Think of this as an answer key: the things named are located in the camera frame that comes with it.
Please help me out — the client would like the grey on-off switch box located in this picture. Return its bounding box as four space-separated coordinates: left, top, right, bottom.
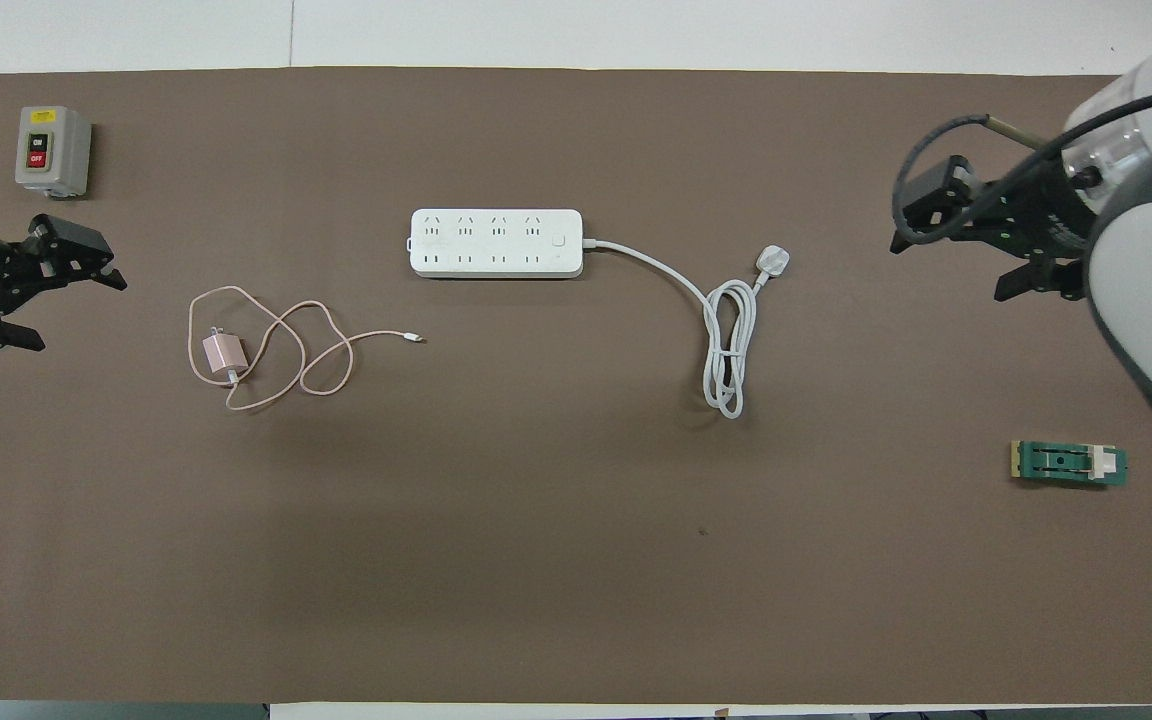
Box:
15 106 93 199

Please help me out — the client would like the white power strip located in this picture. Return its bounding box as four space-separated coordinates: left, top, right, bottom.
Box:
410 208 584 280

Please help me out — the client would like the brown table mat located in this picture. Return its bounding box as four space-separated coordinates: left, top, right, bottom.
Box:
0 67 1152 704

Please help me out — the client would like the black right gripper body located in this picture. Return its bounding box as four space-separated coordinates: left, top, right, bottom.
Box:
966 160 1103 267

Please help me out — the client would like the green knife switch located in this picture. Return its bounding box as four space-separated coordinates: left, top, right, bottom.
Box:
1010 440 1129 489

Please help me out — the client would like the pink charger adapter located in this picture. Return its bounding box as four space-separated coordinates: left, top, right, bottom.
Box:
201 333 250 382

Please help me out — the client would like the pink charging cable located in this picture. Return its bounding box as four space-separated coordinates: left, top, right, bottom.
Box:
188 286 427 412

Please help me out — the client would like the white power cord with plug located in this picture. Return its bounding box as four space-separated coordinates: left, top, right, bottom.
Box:
581 238 792 420

